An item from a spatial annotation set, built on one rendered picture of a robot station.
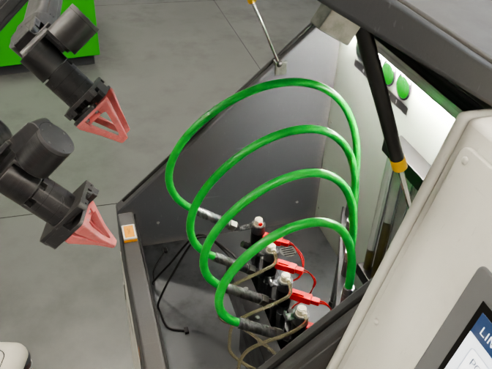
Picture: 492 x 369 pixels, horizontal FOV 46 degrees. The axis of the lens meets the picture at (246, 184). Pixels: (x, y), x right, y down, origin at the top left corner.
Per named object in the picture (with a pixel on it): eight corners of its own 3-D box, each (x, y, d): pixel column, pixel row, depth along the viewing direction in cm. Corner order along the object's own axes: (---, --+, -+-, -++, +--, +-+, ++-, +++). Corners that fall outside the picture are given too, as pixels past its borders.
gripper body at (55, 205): (89, 211, 84) (47, 181, 81) (48, 249, 88) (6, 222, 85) (97, 185, 90) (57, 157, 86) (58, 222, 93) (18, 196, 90)
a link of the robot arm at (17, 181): (-9, 168, 86) (-21, 189, 82) (18, 139, 84) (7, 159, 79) (31, 194, 89) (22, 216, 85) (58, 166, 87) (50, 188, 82)
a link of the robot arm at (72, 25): (47, 72, 104) (9, 37, 98) (92, 25, 104) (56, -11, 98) (61, 91, 94) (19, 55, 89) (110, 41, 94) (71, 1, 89)
